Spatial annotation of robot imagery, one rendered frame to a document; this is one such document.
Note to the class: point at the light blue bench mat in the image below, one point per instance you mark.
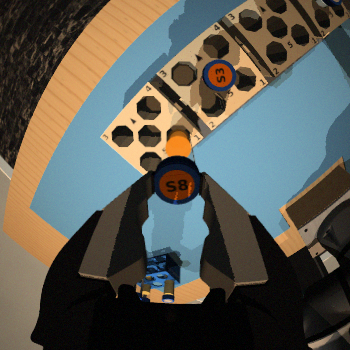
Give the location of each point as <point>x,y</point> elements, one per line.
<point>264,155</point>

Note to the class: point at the blue tube cap with grey dot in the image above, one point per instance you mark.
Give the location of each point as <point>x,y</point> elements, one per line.
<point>146,291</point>

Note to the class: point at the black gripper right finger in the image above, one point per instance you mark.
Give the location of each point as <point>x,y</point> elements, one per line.
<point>240,256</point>

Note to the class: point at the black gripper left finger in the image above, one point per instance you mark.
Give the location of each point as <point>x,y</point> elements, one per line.
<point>107,251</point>

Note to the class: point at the blue tube rack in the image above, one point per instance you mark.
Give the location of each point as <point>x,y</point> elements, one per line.
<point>169,267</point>

